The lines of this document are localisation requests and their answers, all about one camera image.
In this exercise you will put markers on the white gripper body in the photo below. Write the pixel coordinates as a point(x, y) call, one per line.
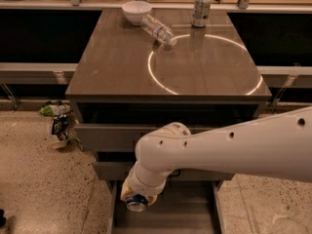
point(140, 188)

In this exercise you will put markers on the blue pepsi can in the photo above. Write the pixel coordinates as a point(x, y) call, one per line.
point(136, 203)

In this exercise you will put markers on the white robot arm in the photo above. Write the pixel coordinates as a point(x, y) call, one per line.
point(277, 146)

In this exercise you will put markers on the grey middle drawer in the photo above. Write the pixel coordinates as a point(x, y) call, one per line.
point(116, 166)

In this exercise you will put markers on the grey drawer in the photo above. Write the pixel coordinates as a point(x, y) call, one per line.
point(184, 207)
point(116, 166)
point(116, 127)

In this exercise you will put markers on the grey bottom drawer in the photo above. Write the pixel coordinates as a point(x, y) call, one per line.
point(184, 207)

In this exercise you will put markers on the grey top drawer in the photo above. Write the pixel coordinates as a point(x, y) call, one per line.
point(116, 127)

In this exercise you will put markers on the grey drawer cabinet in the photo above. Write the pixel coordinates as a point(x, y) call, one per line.
point(123, 64)

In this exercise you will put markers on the silver soda can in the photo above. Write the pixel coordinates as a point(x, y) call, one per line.
point(201, 12)

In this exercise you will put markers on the black snack bag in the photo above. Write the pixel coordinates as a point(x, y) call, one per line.
point(59, 125)

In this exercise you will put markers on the green chip bag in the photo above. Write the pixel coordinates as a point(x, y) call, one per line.
point(54, 110)

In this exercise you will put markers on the clear plastic water bottle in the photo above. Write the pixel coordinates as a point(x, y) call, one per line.
point(158, 30)

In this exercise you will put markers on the white ceramic bowl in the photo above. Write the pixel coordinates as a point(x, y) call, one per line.
point(134, 11)

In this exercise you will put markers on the grey metal shelf rail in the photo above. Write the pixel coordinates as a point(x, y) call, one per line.
point(36, 73)

